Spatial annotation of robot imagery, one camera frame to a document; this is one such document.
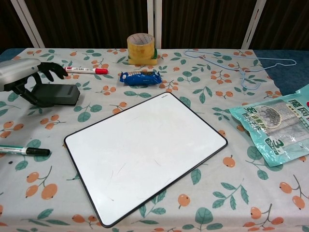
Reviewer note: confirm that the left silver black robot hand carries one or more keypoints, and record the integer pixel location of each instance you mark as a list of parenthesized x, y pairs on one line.
[(17, 72)]

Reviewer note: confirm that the black capped green white marker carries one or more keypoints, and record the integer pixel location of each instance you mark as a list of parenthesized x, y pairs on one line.
[(17, 150)]

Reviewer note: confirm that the yellow packing tape roll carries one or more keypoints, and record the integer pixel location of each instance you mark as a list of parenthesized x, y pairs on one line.
[(141, 47)]

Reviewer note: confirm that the white partition frame post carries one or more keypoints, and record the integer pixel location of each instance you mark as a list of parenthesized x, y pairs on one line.
[(154, 19), (252, 24), (29, 24)]

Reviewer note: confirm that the blue snack packet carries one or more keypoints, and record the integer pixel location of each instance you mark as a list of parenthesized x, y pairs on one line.
[(141, 78)]

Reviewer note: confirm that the teal cleaning cloth package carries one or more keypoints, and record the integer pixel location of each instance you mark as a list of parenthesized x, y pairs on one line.
[(272, 125)]

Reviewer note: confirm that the floral patterned tablecloth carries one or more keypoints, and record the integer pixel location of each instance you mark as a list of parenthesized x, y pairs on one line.
[(205, 79)]

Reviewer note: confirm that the grey whiteboard eraser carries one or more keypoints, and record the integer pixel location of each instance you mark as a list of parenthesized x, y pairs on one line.
[(60, 95)]

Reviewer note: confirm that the red capped white marker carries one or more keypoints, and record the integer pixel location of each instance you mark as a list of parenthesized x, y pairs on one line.
[(84, 70)]

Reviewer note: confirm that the white whiteboard with black rim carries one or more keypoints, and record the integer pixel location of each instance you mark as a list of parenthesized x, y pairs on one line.
[(144, 149)]

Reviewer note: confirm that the yellow green sponge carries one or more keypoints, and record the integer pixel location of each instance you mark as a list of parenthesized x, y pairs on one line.
[(142, 61)]

